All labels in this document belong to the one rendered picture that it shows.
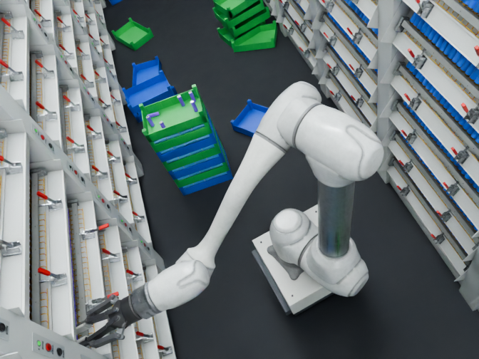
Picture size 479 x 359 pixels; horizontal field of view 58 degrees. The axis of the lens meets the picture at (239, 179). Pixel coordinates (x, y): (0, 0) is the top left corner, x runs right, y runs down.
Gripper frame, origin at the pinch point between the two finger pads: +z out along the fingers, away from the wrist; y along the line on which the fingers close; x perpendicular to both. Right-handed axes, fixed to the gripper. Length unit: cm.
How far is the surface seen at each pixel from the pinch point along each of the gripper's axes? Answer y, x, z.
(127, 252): -51, 45, 5
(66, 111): -107, 6, 0
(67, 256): -19.0, -10.9, -6.9
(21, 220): -20.0, -30.6, -9.3
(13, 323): 9.4, -33.9, -10.1
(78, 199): -53, 4, -2
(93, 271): -23.2, 7.6, -2.4
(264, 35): -203, 97, -104
